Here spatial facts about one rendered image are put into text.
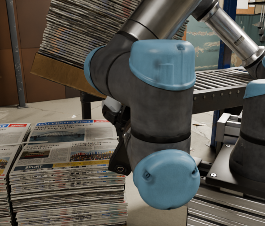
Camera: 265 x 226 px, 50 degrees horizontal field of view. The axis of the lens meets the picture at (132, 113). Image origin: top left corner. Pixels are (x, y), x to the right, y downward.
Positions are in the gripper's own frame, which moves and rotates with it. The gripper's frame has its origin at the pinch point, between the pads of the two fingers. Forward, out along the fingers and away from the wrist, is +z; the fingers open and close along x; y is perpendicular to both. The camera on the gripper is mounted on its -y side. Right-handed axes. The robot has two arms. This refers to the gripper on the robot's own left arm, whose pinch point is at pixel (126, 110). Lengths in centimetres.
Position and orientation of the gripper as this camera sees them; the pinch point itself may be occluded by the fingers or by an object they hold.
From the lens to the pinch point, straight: 65.2
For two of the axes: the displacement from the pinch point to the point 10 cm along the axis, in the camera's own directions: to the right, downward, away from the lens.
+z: -1.4, -3.1, 9.4
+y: 3.6, -9.0, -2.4
